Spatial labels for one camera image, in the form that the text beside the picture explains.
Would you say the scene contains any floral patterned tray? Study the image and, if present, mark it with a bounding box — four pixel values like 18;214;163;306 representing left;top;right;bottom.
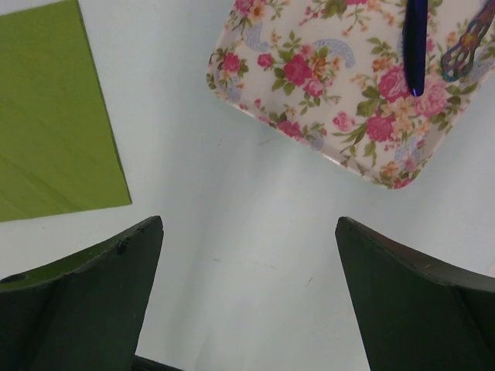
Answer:
207;1;494;189

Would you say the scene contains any iridescent fork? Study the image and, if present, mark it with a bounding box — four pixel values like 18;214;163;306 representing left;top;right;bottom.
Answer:
441;1;494;82

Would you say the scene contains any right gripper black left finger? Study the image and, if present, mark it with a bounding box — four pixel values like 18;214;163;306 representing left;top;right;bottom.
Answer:
1;216;163;370

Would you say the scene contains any green paper napkin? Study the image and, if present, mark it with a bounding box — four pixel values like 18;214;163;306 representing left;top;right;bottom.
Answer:
1;1;131;222

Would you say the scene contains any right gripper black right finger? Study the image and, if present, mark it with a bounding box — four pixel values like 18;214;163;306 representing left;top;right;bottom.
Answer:
335;217;494;370

